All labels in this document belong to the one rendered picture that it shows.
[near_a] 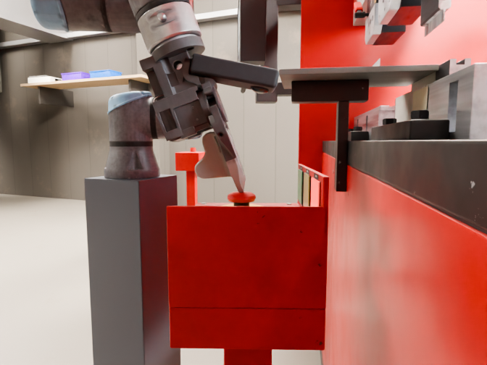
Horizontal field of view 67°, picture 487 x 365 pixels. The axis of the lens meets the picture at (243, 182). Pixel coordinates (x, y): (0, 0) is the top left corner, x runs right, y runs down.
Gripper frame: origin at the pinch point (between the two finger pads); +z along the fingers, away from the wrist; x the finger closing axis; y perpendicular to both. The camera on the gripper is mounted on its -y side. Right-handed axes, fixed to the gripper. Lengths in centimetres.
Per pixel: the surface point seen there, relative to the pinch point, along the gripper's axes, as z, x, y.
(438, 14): -14.7, -18.7, -42.0
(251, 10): -61, -123, -23
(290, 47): -90, -372, -79
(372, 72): -8.8, -14.5, -26.3
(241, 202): 2.3, 1.7, 1.1
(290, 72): -13.9, -15.7, -13.4
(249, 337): 14.0, 14.5, 4.1
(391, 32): -20, -56, -50
